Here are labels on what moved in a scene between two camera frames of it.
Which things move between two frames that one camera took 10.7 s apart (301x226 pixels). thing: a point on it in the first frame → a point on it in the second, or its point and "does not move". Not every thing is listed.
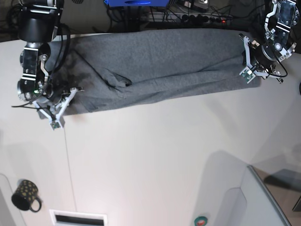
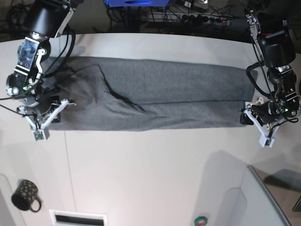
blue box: (137, 3) does not move
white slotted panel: (65, 218) does not move
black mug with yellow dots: (26, 192) does not move
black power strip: (199, 18) does not move
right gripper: (265, 55) → (266, 112)
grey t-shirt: (115, 67) → (121, 93)
